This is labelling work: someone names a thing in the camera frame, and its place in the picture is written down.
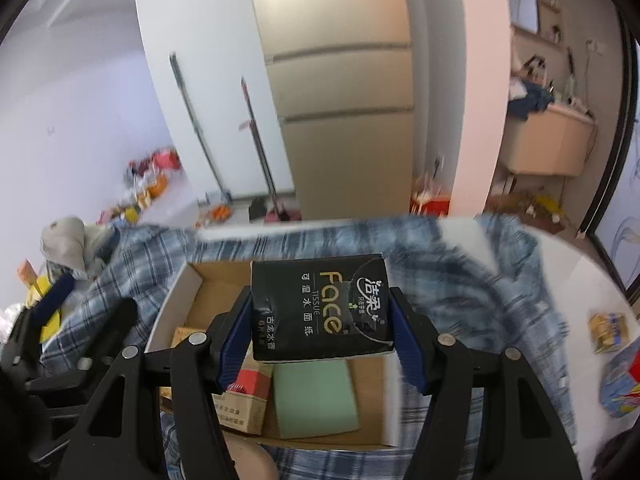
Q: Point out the red broom handle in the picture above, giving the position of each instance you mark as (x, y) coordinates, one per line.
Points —
(252, 125)

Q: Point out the black framed glass door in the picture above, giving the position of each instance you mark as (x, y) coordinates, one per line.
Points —
(612, 222)

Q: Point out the dark blue clothes pile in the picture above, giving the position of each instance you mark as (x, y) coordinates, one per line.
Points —
(526, 97)

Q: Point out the black Face tissue pack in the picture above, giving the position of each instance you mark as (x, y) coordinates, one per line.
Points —
(320, 309)

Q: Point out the colourful snack bag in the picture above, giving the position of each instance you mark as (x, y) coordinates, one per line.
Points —
(619, 389)

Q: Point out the blue plaid shirt cloth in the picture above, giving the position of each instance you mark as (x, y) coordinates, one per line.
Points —
(488, 307)

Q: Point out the gold three-door refrigerator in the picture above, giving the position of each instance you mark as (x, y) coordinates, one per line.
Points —
(341, 78)

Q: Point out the small yellow box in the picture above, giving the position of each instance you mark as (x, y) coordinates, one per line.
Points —
(608, 331)

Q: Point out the green notepad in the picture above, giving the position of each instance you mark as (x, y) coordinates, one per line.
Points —
(314, 399)

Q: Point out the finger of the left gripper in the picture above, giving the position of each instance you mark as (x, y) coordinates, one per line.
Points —
(55, 297)
(109, 339)

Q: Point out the white cardboard tray box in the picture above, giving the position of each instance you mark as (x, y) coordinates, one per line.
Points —
(204, 290)

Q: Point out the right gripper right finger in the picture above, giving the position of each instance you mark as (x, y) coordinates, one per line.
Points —
(495, 398)

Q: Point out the grey mop handle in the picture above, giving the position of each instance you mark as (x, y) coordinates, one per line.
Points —
(197, 128)

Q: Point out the red plastic bag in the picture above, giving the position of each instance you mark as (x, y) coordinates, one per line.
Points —
(161, 159)

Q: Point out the red beige tissue pack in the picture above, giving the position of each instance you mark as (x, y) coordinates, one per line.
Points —
(243, 406)

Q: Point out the wooden vanity cabinet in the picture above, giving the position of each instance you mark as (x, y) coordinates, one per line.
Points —
(552, 143)

